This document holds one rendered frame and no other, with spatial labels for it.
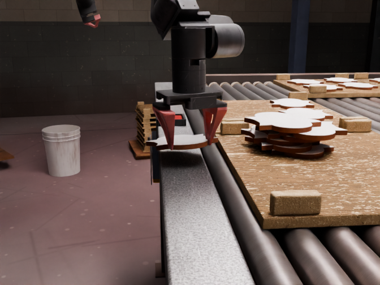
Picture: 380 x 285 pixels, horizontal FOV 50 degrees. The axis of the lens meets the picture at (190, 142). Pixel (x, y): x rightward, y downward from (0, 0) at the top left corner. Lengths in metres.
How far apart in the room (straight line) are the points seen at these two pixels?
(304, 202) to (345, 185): 0.13
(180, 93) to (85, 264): 1.66
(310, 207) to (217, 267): 0.14
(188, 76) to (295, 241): 0.32
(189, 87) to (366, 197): 0.31
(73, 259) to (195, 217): 1.79
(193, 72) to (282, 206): 0.28
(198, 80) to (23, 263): 1.82
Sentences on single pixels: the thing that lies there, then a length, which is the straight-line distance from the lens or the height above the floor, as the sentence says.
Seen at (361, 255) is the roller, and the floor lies 0.92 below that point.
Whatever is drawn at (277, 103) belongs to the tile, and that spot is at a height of 0.95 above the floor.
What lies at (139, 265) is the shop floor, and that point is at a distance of 2.19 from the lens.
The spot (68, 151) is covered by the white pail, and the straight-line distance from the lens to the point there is 3.43.
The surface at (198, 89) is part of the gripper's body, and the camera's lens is 0.68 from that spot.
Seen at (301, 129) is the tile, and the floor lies 0.99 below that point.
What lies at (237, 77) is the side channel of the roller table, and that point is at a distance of 1.91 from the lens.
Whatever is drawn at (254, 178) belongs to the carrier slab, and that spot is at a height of 0.94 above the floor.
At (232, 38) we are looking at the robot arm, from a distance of 0.72.
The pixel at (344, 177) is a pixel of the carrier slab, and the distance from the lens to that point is 0.66.
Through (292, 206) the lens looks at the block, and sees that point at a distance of 0.51.
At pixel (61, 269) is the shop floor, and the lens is 2.23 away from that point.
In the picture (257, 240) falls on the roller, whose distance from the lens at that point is 0.49.
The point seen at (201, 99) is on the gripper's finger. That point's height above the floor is 1.04.
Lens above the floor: 1.15
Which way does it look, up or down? 15 degrees down
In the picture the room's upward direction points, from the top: straight up
